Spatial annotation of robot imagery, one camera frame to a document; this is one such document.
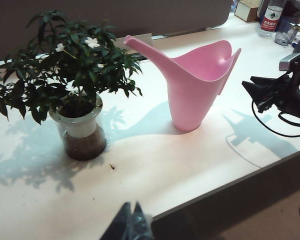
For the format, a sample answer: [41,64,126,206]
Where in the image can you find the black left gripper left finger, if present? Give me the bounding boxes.
[99,201,135,240]

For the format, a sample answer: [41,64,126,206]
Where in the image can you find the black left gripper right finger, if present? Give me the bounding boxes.
[129,201,154,240]

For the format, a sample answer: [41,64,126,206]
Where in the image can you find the pink plastic watering can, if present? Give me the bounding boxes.
[123,35,242,133]

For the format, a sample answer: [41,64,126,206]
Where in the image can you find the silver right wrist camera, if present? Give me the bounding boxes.
[278,52,300,86]

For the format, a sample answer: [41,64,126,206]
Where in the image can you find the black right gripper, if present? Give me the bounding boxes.
[241,74,300,116]

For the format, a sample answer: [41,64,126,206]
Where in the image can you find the green leafy flowering plant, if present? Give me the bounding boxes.
[0,9,143,126]

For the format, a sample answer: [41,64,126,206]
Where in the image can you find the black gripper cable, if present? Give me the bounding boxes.
[251,99,300,138]

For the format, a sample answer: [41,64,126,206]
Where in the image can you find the clear glass jar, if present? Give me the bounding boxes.
[274,17,300,46]

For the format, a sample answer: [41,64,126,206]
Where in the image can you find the white inner plant pot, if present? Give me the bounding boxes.
[51,109,99,139]

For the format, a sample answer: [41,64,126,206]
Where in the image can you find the red-label plastic water bottle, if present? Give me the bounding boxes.
[258,0,287,38]

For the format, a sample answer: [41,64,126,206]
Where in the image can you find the clear glass plant pot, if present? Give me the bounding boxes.
[46,93,107,161]

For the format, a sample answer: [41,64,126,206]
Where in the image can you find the grey desk partition screen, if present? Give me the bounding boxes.
[0,0,235,63]

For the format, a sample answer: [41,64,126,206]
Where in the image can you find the white cardboard box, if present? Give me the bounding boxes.
[234,0,260,23]

